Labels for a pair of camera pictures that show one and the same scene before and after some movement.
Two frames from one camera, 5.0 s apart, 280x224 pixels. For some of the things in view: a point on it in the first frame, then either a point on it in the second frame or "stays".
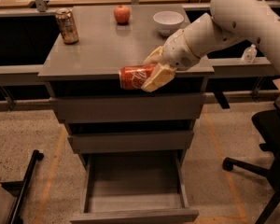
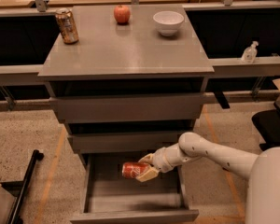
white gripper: x=176 y=52 -> x=159 y=160
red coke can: x=134 y=77 -> x=132 y=169
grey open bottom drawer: x=135 y=187 stays
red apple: x=121 y=14 stays
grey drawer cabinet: x=114 y=128 stays
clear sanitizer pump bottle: x=249 y=54 stays
